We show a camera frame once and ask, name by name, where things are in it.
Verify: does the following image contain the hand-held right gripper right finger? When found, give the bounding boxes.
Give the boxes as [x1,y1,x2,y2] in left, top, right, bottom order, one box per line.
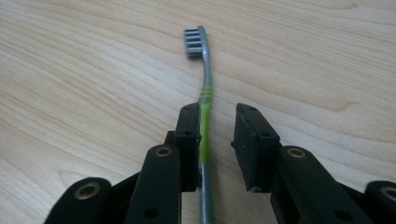
[230,103,375,224]

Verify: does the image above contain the grey and green toothbrush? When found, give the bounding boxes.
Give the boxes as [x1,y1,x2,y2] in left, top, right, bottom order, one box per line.
[183,25,217,224]

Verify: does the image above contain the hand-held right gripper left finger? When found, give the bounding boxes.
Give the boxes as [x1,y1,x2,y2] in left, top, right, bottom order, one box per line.
[123,102,203,224]

